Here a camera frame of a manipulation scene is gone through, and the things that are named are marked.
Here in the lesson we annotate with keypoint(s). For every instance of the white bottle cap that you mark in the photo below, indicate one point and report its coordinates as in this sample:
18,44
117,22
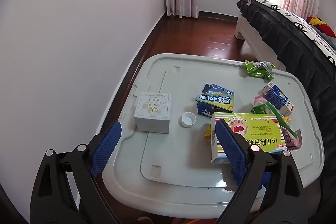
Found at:
188,119

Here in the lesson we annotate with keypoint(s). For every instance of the white plastic storage box lid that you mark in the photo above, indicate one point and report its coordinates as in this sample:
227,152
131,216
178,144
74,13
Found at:
183,155

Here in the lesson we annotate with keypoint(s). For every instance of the green snack wrapper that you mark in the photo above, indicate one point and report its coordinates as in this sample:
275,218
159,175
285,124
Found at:
258,69

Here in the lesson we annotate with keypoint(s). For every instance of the green yellow medicine box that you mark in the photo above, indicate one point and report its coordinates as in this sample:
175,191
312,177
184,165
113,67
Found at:
262,129

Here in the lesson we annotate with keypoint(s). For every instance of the blue milk carton box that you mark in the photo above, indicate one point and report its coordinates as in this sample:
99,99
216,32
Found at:
215,102

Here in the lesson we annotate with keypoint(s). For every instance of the white square gift box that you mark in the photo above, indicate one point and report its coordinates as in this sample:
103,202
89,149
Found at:
152,111

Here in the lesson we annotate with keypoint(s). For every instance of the yellow wrapper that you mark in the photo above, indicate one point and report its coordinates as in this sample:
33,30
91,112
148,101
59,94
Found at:
207,132

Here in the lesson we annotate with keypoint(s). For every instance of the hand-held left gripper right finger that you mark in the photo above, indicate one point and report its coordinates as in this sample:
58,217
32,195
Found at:
231,148

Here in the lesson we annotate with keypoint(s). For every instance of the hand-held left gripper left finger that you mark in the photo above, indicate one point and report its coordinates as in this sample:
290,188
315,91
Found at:
105,148

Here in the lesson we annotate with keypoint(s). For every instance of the red yellow pillow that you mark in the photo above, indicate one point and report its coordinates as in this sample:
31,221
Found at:
321,26

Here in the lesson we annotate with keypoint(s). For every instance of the white printed bedspread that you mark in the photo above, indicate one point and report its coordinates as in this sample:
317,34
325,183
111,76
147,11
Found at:
302,22

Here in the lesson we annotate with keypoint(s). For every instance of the pink crumpled wrapper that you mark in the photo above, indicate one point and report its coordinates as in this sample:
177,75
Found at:
258,100

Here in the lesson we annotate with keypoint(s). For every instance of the small blue drink carton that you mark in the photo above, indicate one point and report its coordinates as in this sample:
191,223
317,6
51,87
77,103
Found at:
277,99

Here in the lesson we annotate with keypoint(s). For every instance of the green and red snack bag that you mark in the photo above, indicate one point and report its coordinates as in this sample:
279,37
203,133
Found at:
288,134

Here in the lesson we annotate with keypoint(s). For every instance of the white bed frame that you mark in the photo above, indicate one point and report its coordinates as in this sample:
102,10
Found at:
249,35

